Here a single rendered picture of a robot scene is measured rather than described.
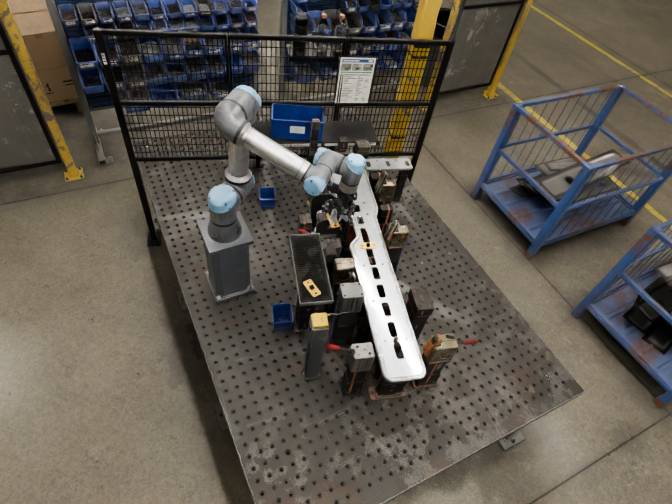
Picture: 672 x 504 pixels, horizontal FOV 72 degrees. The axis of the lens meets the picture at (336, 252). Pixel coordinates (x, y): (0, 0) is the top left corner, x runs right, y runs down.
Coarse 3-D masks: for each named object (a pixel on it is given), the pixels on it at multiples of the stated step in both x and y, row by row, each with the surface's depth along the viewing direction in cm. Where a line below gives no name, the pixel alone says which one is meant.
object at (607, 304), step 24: (648, 240) 275; (624, 264) 293; (600, 288) 314; (624, 288) 344; (648, 288) 337; (576, 312) 338; (600, 312) 322; (624, 312) 329; (648, 312) 311; (624, 336) 311; (648, 336) 316; (648, 360) 301
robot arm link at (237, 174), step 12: (228, 96) 167; (240, 96) 168; (252, 96) 171; (252, 108) 171; (252, 120) 176; (240, 156) 188; (228, 168) 197; (240, 168) 193; (228, 180) 198; (240, 180) 197; (252, 180) 207; (240, 192) 199
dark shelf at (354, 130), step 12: (264, 132) 272; (324, 132) 279; (336, 132) 281; (348, 132) 282; (360, 132) 284; (372, 132) 285; (228, 144) 262; (288, 144) 269; (300, 144) 271; (324, 144) 274; (336, 144) 275; (348, 144) 277; (372, 144) 280
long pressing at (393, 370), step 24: (360, 192) 253; (360, 216) 241; (360, 240) 230; (360, 264) 220; (384, 264) 221; (384, 288) 212; (384, 336) 196; (408, 336) 197; (384, 360) 188; (408, 360) 190
